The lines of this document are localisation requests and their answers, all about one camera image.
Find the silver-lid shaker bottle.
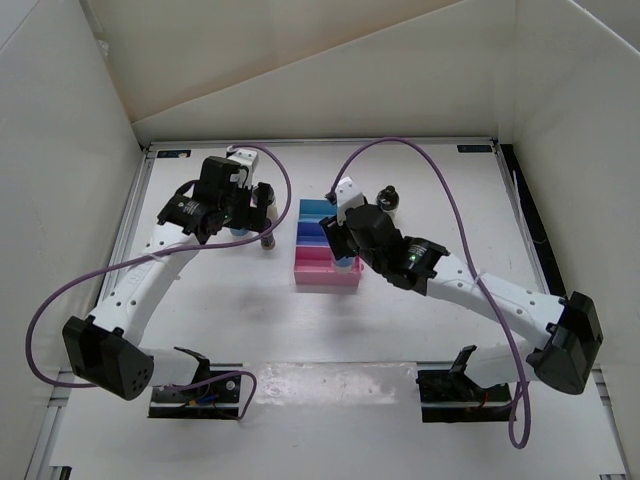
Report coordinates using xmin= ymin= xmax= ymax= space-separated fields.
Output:
xmin=332 ymin=257 xmax=357 ymax=275
xmin=229 ymin=227 xmax=251 ymax=237

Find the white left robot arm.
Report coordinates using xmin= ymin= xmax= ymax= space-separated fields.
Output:
xmin=62 ymin=149 xmax=272 ymax=401

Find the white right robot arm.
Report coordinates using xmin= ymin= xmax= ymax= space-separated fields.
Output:
xmin=319 ymin=204 xmax=603 ymax=395

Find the black-cap spice jar left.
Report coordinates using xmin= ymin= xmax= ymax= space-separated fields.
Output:
xmin=266 ymin=193 xmax=279 ymax=224

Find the black-cap spice jar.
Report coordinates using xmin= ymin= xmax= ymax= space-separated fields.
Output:
xmin=376 ymin=185 xmax=400 ymax=220
xmin=266 ymin=193 xmax=279 ymax=224

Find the pink organizer box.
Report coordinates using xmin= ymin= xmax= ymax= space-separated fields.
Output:
xmin=293 ymin=246 xmax=363 ymax=287

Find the small black-lid pepper bottle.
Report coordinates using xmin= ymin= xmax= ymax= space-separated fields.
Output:
xmin=260 ymin=233 xmax=276 ymax=251

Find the dark blue organizer box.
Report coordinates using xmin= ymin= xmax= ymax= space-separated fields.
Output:
xmin=296 ymin=221 xmax=329 ymax=247

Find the light blue organizer box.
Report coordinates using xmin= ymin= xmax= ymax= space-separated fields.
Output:
xmin=298 ymin=199 xmax=336 ymax=223

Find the black-cap spice jar right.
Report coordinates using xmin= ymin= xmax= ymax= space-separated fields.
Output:
xmin=376 ymin=185 xmax=400 ymax=220

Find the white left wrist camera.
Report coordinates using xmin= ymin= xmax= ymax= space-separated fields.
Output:
xmin=226 ymin=145 xmax=259 ymax=186

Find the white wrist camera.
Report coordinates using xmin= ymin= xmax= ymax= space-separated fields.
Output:
xmin=226 ymin=145 xmax=259 ymax=186
xmin=335 ymin=176 xmax=367 ymax=226

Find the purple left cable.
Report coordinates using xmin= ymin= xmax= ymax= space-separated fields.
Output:
xmin=24 ymin=143 xmax=293 ymax=389

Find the purple cable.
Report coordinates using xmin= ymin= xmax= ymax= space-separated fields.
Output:
xmin=24 ymin=143 xmax=293 ymax=389
xmin=325 ymin=137 xmax=532 ymax=449

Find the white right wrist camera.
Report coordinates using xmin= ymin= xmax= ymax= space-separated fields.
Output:
xmin=335 ymin=176 xmax=367 ymax=226

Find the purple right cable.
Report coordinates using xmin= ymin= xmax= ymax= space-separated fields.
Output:
xmin=325 ymin=137 xmax=532 ymax=449

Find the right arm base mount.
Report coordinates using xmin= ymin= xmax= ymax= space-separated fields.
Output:
xmin=416 ymin=369 xmax=513 ymax=424

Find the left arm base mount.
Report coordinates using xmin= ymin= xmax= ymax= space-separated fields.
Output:
xmin=147 ymin=366 xmax=242 ymax=420

